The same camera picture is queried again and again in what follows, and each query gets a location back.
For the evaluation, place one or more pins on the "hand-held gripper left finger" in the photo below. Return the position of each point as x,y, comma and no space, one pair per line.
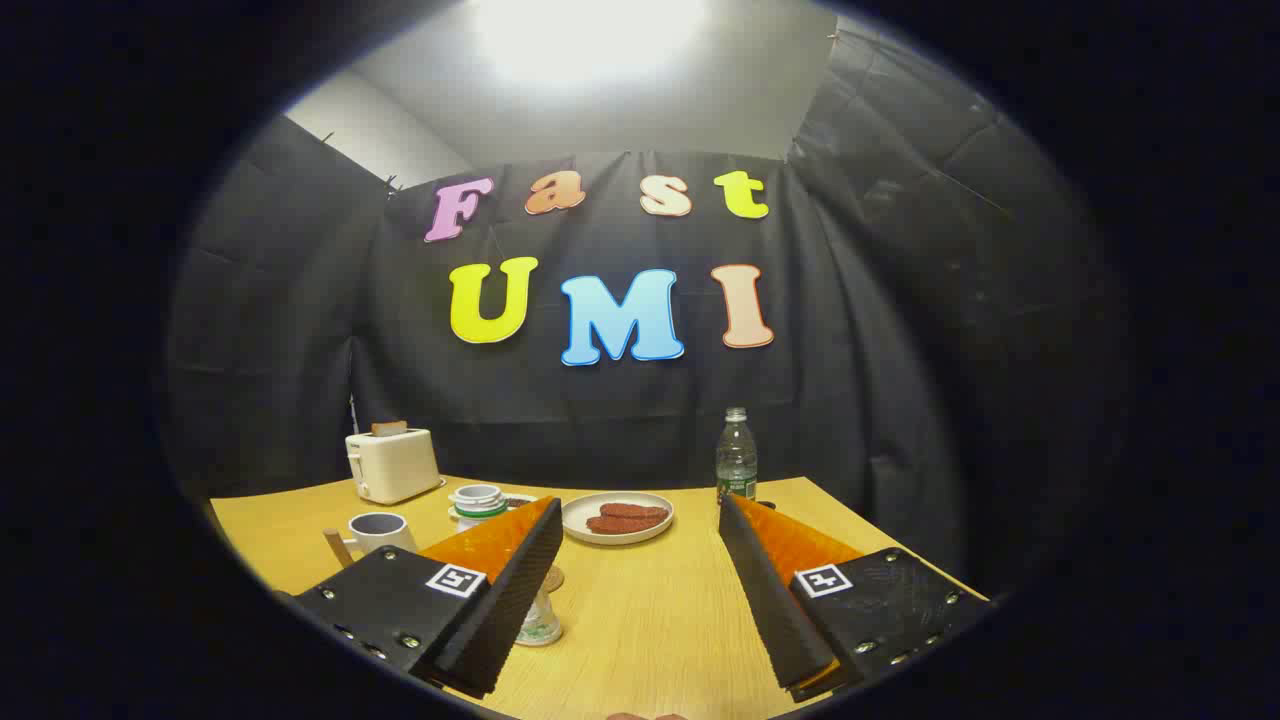
515,600

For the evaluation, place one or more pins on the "clear plastic water bottle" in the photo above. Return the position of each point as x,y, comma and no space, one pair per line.
737,460

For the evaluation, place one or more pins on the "wooden table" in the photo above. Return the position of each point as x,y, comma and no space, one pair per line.
640,620

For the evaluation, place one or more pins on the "white juice bottle green label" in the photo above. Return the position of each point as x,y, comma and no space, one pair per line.
480,510

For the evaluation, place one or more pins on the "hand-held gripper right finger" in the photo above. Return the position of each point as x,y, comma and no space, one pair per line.
775,610

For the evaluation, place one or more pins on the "brown sausage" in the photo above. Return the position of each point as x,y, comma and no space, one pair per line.
615,525
635,511

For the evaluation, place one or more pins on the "white round plate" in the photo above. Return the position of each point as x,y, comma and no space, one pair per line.
585,512

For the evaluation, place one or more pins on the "toast slice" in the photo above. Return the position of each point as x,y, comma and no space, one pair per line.
389,427

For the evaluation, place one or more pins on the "round cork coaster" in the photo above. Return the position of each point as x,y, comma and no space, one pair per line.
555,579

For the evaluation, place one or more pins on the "white divided bean dish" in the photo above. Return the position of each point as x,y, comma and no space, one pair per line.
520,501

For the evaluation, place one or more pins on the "cream toaster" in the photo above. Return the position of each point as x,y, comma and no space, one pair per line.
395,468

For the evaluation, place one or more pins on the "black backdrop cloth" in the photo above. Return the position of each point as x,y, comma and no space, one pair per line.
600,420

